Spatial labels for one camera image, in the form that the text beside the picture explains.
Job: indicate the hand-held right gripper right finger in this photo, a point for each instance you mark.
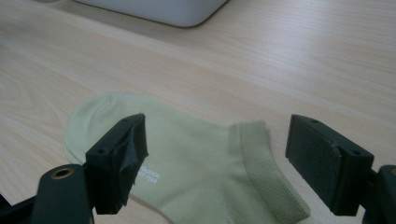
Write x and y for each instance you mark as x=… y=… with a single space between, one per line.
x=323 y=165

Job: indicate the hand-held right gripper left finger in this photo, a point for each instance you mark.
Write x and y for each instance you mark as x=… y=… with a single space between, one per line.
x=112 y=174

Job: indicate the white compartment storage box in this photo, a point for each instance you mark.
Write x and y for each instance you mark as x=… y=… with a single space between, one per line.
x=162 y=11

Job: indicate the pale green ankle sock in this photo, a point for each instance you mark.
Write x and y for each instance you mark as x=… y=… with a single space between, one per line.
x=193 y=149

